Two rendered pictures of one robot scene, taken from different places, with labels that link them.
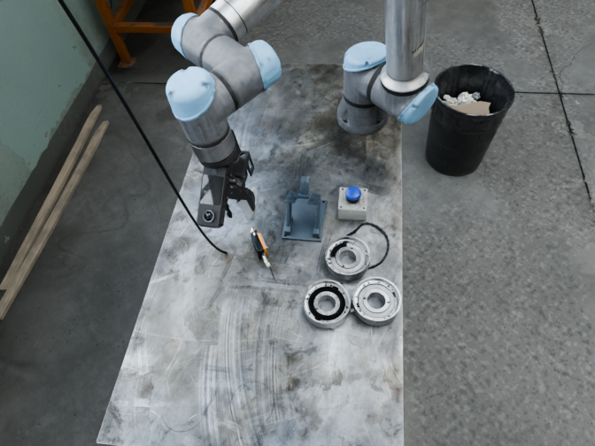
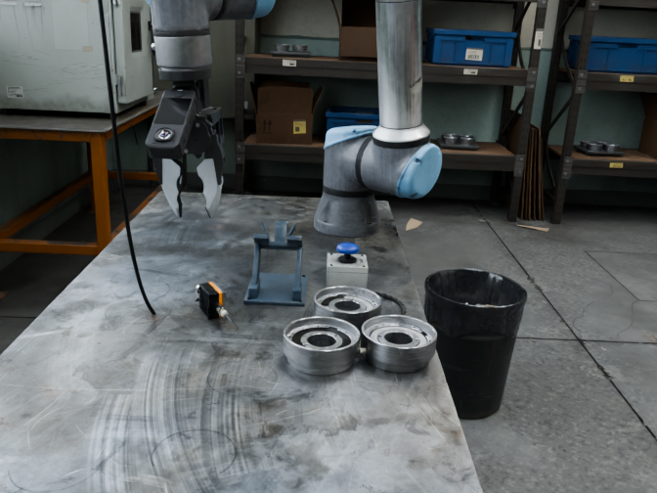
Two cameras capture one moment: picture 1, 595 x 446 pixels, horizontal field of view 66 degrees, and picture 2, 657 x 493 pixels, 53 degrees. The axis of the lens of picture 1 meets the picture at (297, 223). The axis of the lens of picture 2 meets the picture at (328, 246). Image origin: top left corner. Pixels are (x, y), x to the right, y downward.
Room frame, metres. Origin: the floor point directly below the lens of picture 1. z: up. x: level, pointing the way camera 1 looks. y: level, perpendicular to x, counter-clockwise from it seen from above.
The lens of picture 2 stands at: (-0.38, 0.15, 1.25)
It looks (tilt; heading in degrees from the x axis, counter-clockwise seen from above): 19 degrees down; 346
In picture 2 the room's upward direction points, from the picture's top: 3 degrees clockwise
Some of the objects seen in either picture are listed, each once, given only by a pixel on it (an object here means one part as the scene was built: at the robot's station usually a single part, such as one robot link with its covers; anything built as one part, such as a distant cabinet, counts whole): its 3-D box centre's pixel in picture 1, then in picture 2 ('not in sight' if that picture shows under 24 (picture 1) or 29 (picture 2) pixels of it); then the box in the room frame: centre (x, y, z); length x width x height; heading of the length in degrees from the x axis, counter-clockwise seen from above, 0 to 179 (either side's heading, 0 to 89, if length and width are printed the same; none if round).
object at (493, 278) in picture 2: (462, 125); (467, 343); (1.49, -0.82, 0.21); 0.34 x 0.34 x 0.43
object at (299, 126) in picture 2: not in sight; (285, 112); (4.10, -0.60, 0.64); 0.49 x 0.40 x 0.37; 82
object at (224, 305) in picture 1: (286, 210); (248, 287); (0.71, 0.03, 0.79); 1.20 x 0.60 x 0.02; 167
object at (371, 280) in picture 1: (375, 302); (398, 343); (0.41, -0.15, 0.82); 0.10 x 0.10 x 0.04
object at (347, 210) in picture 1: (352, 202); (346, 270); (0.68, -0.15, 0.82); 0.08 x 0.07 x 0.05; 167
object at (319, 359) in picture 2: (327, 304); (321, 345); (0.41, -0.04, 0.82); 0.10 x 0.10 x 0.04
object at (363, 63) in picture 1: (367, 72); (353, 156); (1.00, -0.24, 0.97); 0.13 x 0.12 x 0.14; 36
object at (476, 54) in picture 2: not in sight; (467, 47); (3.86, -1.77, 1.11); 0.52 x 0.38 x 0.22; 77
